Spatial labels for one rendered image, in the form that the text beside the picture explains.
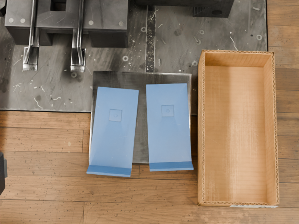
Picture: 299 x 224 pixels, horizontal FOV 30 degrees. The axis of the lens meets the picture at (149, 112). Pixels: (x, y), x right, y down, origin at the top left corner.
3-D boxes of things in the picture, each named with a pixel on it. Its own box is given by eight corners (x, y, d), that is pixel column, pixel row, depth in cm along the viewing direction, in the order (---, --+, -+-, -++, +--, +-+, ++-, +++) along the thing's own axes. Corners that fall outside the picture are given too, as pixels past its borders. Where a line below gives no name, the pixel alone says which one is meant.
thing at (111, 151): (87, 176, 92) (86, 173, 89) (98, 87, 96) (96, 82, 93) (130, 179, 92) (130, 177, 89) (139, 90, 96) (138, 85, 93)
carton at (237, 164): (196, 206, 93) (201, 201, 86) (197, 65, 100) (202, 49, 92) (272, 208, 94) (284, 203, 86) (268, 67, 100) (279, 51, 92)
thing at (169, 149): (149, 174, 92) (149, 171, 89) (146, 85, 96) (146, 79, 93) (191, 172, 92) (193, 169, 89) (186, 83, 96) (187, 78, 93)
